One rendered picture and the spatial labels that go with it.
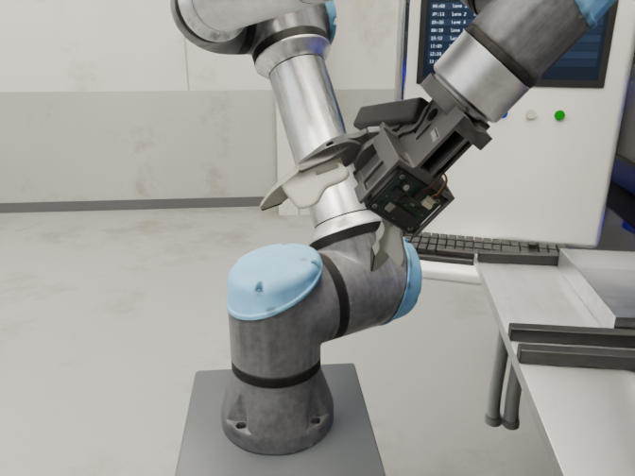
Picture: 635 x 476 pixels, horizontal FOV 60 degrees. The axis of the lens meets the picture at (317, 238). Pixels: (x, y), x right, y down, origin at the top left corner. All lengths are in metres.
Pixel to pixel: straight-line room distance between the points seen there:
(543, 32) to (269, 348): 0.43
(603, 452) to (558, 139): 0.86
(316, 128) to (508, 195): 0.73
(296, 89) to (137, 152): 3.70
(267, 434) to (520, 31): 0.52
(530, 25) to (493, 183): 0.93
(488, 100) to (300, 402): 0.42
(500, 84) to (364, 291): 0.33
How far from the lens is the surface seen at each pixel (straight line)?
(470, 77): 0.48
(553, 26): 0.49
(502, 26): 0.48
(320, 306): 0.67
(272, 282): 0.63
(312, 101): 0.79
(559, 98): 1.37
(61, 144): 4.59
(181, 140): 4.38
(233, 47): 0.83
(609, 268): 1.13
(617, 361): 0.80
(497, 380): 1.73
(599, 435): 0.69
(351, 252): 0.72
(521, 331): 0.81
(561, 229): 1.43
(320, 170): 0.53
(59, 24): 4.51
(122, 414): 2.20
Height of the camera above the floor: 1.27
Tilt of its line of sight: 20 degrees down
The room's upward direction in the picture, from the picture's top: straight up
